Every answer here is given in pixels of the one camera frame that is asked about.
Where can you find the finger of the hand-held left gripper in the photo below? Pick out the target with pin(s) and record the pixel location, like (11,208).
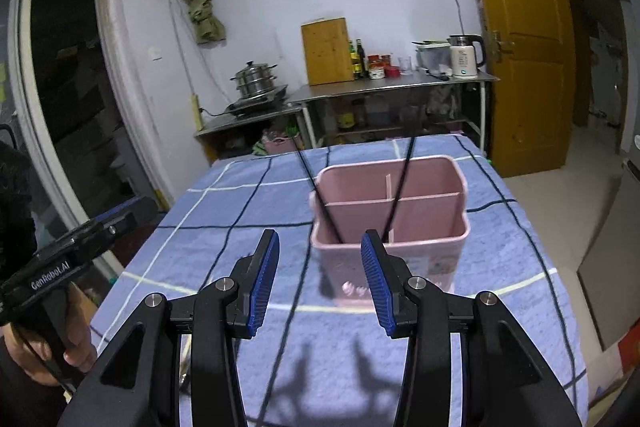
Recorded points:
(135,207)

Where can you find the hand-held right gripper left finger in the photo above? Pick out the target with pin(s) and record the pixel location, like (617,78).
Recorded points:
(262,287)

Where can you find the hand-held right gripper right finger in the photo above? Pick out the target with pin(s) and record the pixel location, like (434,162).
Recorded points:
(375,292)

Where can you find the pink utensil holder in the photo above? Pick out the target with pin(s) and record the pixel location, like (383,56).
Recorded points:
(340,267)

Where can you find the black chopstick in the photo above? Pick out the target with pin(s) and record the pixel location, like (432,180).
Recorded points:
(402,187)
(312,179)

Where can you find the person's left forearm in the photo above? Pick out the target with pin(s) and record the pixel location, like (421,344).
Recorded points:
(20,404)

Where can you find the person's left hand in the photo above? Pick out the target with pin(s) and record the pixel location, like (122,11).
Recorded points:
(82,332)

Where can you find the blue checked cloth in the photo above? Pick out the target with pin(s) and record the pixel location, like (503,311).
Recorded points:
(225,217)

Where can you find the black fuzzy clothing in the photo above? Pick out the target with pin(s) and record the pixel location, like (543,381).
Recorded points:
(11,197)

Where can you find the yellow power strip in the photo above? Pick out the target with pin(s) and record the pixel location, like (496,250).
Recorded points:
(197,112)

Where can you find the low steel shelf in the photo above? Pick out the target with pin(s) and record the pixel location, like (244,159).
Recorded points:
(220,124)

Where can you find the pink plastic basket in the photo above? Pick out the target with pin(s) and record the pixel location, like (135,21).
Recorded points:
(280,146)

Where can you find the black induction cooker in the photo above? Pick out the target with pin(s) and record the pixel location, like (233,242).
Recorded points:
(250,106)

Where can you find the brown bottle yellow label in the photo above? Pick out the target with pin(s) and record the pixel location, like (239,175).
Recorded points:
(345,119)

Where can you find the steel steamer pot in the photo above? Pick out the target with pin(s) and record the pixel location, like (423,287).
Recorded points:
(255,79)

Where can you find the clear plastic container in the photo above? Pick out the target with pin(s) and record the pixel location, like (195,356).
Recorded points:
(377,113)

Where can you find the tall steel table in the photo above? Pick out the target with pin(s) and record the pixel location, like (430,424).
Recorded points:
(350,87)

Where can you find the small red jar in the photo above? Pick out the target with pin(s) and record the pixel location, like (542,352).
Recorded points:
(393,71)

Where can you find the red-lid jar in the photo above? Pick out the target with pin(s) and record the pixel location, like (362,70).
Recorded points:
(376,68)

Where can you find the clear drinking glass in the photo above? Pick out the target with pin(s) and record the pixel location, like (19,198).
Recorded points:
(406,66)

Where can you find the flat cardboard sheet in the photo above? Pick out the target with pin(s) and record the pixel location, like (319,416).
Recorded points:
(605,287)

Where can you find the dark sauce bottle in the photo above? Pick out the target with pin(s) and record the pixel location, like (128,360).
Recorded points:
(362,59)

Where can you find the yellow-green glass bottle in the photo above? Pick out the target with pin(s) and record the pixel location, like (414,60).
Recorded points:
(353,59)

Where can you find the white plastic box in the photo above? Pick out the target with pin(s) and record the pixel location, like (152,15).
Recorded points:
(432,57)

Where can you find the wooden cutting board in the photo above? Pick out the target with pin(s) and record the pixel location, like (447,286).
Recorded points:
(327,52)

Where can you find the white electric kettle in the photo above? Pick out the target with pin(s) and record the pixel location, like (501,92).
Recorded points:
(462,59)

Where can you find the yellow wooden door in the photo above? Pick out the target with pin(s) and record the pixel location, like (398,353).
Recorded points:
(525,57)

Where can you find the white door frame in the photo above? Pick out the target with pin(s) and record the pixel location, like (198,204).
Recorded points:
(125,107)

